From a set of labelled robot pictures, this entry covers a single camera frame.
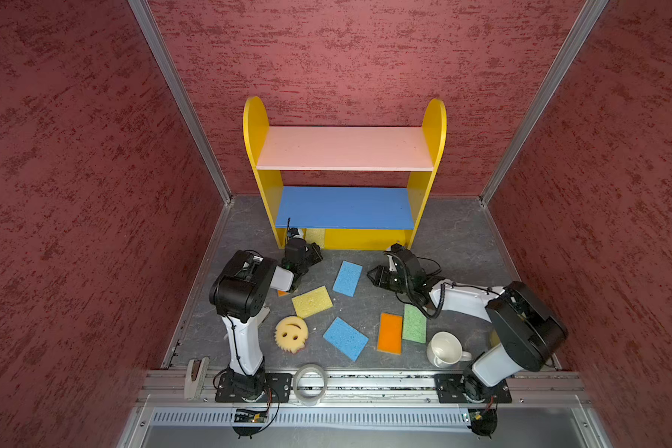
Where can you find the orange sponge centre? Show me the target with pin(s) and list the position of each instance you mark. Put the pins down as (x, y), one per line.
(390, 334)

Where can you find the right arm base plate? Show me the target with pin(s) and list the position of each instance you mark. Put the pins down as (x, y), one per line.
(456, 388)

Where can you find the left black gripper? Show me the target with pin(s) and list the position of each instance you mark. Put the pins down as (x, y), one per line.
(314, 251)

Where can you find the yellow smiley face sponge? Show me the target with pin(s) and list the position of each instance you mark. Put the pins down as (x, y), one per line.
(291, 334)

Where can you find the white ceramic mug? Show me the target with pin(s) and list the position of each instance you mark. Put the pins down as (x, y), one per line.
(445, 350)

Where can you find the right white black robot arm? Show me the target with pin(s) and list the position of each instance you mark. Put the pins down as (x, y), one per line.
(528, 330)

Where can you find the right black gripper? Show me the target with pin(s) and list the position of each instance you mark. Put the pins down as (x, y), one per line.
(380, 278)

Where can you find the pink upper shelf board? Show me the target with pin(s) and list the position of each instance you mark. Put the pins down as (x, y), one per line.
(351, 149)

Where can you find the beige stapler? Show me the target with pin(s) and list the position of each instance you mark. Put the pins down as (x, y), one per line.
(195, 378)

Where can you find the clear tape roll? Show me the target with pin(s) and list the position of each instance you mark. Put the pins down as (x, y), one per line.
(310, 384)

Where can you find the yellow shelf unit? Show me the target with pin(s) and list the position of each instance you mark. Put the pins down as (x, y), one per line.
(271, 185)

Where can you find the aluminium rail front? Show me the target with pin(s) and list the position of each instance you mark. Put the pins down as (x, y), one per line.
(547, 389)

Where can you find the light green sponge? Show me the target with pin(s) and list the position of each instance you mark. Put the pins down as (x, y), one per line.
(414, 325)

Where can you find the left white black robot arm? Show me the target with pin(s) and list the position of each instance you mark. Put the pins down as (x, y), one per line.
(239, 295)

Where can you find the yellow cup with pens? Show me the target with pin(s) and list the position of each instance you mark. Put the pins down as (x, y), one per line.
(494, 340)

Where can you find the blue lower shelf board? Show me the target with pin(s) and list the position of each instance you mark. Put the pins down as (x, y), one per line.
(347, 208)

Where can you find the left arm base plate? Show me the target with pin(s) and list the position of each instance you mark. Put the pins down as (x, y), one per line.
(261, 388)

